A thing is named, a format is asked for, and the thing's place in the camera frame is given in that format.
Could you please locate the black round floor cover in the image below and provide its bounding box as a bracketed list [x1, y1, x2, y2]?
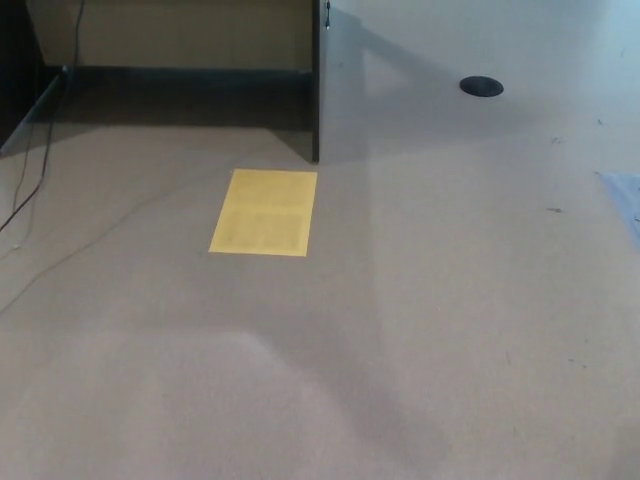
[458, 75, 505, 98]

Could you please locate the thin black cable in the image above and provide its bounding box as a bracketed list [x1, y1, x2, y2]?
[8, 67, 66, 217]

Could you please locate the thin grey floor cable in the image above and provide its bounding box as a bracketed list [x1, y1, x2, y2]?
[0, 169, 236, 317]

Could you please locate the yellow paper sheet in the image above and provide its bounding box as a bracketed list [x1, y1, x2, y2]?
[207, 168, 319, 258]

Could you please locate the thick black power cable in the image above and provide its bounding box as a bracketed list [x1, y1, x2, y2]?
[0, 0, 85, 234]

